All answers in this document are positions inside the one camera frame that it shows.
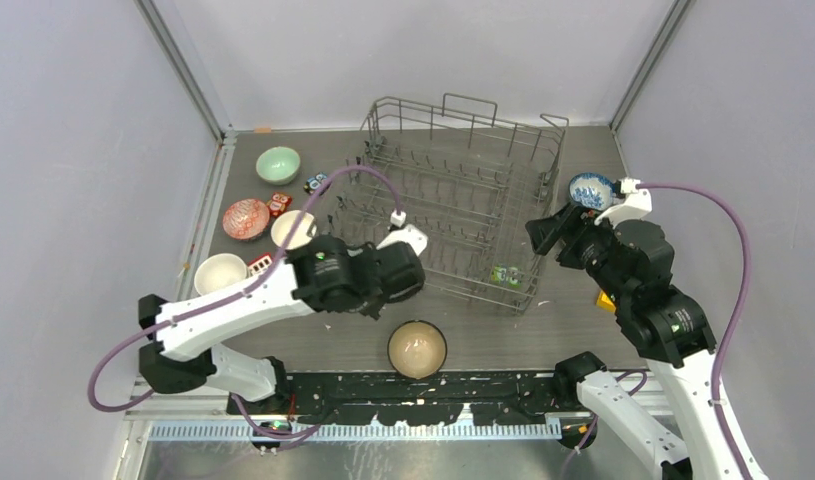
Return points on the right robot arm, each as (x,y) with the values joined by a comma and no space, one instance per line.
(680,350)

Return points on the red owl toy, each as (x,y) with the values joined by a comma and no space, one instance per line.
(278,204)

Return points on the blue floral white bowl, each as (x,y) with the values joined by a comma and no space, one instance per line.
(592,190)

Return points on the pale green celadon bowl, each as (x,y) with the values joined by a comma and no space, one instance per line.
(278,165)

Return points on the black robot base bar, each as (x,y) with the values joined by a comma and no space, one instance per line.
(506,401)

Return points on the beige bowl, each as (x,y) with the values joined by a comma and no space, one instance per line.
(219,271)

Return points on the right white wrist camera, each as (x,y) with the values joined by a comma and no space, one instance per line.
(634,203)

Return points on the green owl toy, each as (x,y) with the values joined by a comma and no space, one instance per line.
(506,275)

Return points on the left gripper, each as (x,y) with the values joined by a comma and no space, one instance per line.
(376,307)

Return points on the red toy block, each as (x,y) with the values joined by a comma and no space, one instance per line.
(259,265)

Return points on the yellow toy block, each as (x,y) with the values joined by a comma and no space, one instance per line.
(604,302)

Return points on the dark teal painted bowl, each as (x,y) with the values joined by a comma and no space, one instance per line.
(417,349)

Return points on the grey wire dish rack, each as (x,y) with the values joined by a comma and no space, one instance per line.
(468,178)

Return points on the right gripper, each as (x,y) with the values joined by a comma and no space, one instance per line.
(573,220)

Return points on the teal and white bowl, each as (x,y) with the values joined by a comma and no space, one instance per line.
(293,229)

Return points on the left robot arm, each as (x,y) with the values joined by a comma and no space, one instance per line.
(324,275)

